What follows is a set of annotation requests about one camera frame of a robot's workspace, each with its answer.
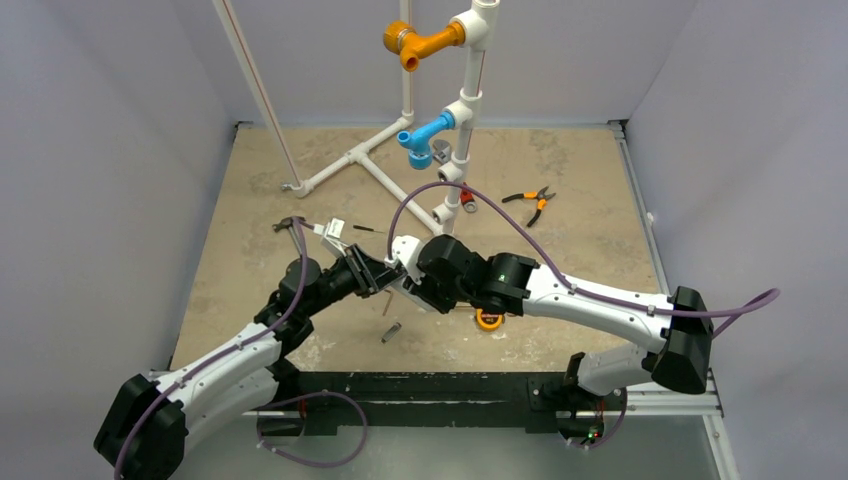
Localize red adjustable wrench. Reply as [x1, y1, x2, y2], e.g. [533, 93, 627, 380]
[460, 183, 477, 214]

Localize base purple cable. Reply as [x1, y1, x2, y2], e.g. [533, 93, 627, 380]
[255, 390, 370, 469]

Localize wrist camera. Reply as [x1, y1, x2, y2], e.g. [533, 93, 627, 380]
[312, 218, 347, 258]
[384, 235, 424, 284]

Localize aluminium frame rail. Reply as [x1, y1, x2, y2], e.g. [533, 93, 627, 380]
[135, 370, 740, 480]

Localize silver pipe clamp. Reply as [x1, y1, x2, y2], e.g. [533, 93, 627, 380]
[431, 139, 452, 165]

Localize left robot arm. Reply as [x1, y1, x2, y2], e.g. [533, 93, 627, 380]
[94, 245, 406, 479]

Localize orange pipe fitting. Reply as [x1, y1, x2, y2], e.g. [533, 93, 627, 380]
[383, 21, 466, 73]

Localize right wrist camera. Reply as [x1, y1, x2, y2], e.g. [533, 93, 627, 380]
[384, 235, 424, 284]

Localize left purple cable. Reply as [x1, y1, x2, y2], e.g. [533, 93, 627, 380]
[112, 218, 326, 480]

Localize red handled cutter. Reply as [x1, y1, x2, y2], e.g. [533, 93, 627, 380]
[526, 198, 548, 228]

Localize small hex key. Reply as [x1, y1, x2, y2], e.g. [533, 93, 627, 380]
[381, 291, 394, 317]

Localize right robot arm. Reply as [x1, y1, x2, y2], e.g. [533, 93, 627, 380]
[385, 235, 714, 407]

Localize black base bar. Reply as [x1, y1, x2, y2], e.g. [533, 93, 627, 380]
[256, 360, 625, 444]

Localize orange handled pliers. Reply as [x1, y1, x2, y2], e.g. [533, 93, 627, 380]
[501, 186, 556, 208]

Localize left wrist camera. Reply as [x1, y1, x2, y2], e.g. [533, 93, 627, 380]
[312, 218, 347, 258]

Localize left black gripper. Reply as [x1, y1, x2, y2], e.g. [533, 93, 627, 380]
[302, 244, 406, 318]

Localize yellow tape measure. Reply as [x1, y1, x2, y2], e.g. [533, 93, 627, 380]
[475, 309, 505, 332]

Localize blue pipe fitting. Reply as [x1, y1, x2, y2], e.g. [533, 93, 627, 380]
[396, 111, 456, 170]

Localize white PVC pipe frame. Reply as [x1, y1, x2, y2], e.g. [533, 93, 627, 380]
[213, 1, 500, 234]

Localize black hammer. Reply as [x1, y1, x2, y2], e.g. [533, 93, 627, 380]
[271, 216, 305, 255]

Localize silver battery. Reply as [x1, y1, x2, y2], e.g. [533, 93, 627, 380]
[380, 322, 402, 344]

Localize black screwdriver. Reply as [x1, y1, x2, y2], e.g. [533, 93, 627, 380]
[352, 224, 384, 234]

